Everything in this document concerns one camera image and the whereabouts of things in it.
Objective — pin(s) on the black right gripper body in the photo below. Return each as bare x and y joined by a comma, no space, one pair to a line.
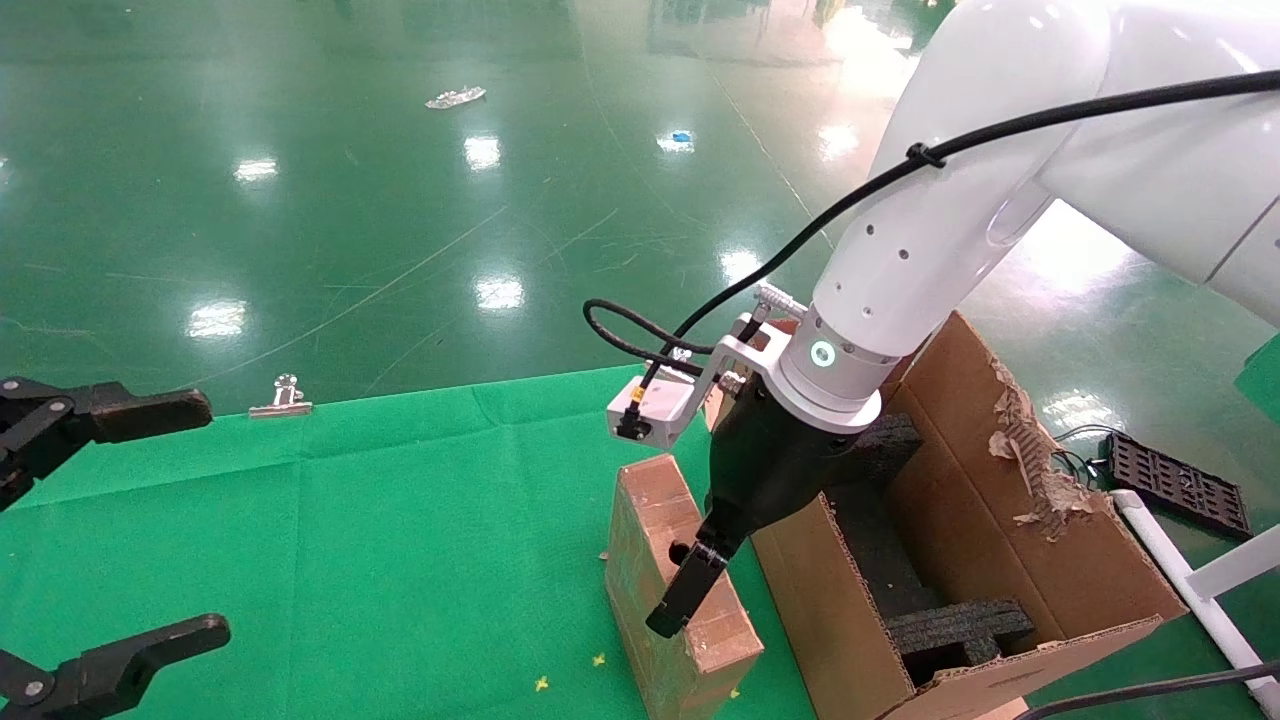
780,470

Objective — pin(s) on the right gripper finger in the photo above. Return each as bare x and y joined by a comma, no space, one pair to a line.
690,595

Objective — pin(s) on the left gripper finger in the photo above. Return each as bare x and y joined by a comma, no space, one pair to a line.
120,665
130,412

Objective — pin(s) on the small brown cardboard box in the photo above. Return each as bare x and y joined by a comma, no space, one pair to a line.
640,600

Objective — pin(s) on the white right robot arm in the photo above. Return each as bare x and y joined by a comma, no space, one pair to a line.
950,200

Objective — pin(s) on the black foam carton liner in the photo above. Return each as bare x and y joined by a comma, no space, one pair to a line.
880,560

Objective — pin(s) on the large open cardboard carton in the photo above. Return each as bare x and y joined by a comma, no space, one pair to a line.
1000,560

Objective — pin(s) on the large green table cloth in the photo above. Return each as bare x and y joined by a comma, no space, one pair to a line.
400,550

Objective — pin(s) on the blue floor litter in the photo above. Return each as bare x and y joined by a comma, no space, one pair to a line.
680,138

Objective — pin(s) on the black plastic grid tray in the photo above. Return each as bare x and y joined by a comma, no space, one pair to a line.
1180,485

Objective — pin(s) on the white floor litter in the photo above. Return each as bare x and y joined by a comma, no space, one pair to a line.
455,98

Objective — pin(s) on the bright green fabric piece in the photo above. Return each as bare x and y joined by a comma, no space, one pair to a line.
1265,380

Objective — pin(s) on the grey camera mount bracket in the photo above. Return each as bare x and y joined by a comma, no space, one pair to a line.
735,355

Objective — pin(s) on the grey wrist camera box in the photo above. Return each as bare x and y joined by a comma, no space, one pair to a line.
650,405

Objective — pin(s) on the white frame leg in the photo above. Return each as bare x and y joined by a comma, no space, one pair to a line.
1215,622

